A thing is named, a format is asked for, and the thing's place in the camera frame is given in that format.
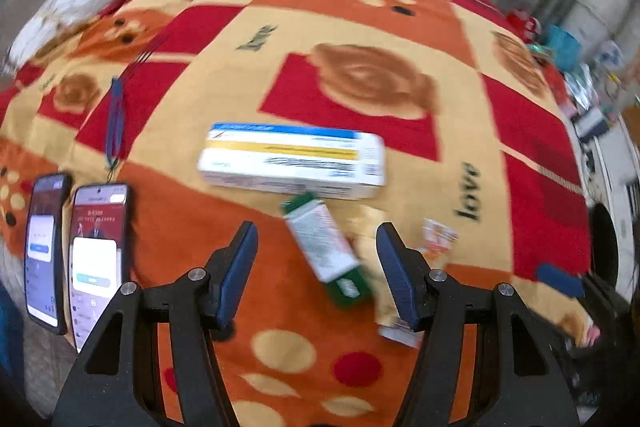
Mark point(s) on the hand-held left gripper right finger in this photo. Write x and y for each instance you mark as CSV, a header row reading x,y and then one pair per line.
x,y
397,274

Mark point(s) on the small red white wrapper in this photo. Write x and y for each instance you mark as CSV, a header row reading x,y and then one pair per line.
x,y
439,236

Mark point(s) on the black smartphone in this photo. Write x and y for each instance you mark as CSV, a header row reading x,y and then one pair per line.
x,y
45,252
97,257

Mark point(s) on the long white box striped top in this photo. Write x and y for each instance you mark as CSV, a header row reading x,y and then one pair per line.
x,y
295,162

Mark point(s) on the white patterned quilt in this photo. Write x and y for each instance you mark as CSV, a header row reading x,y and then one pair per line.
x,y
70,2

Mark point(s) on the blue plastic bag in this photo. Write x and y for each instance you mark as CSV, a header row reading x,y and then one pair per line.
x,y
562,47

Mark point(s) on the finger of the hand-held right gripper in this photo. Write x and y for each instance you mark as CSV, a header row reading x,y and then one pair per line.
x,y
560,278

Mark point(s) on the green and white box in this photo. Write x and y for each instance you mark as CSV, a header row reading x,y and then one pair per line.
x,y
325,247

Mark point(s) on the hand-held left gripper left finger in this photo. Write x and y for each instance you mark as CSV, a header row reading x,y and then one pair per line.
x,y
237,274

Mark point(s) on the orange red printed blanket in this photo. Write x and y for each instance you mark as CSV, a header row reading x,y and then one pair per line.
x,y
350,7

